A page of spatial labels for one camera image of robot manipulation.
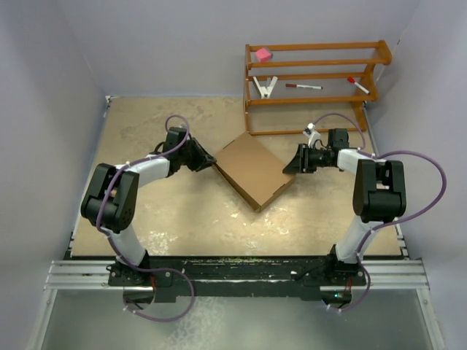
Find brown cardboard box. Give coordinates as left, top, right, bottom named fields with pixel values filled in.
left=215, top=132, right=296, bottom=213

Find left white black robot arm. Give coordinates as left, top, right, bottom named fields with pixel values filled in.
left=80, top=127, right=216, bottom=286

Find wooden three-tier rack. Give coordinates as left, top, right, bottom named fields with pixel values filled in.
left=243, top=40, right=393, bottom=136

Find pink eraser block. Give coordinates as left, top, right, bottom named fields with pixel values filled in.
left=255, top=47, right=273, bottom=63

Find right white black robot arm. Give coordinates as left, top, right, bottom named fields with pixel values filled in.
left=282, top=123, right=406, bottom=285

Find aluminium extrusion frame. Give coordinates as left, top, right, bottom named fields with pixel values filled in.
left=27, top=95, right=446, bottom=350

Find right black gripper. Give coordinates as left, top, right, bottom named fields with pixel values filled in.
left=285, top=144, right=332, bottom=174

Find red-capped white marker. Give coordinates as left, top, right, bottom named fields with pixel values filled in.
left=347, top=77, right=370, bottom=95

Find white clamp tool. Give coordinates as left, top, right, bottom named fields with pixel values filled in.
left=253, top=76, right=278, bottom=99

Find brown-capped white marker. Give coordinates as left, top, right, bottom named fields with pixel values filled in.
left=285, top=83, right=323, bottom=90

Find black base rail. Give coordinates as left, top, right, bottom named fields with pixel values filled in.
left=106, top=254, right=367, bottom=303

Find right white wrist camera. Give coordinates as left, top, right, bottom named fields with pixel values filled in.
left=303, top=123, right=321, bottom=147

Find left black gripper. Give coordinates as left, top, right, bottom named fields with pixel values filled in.
left=178, top=138, right=215, bottom=173

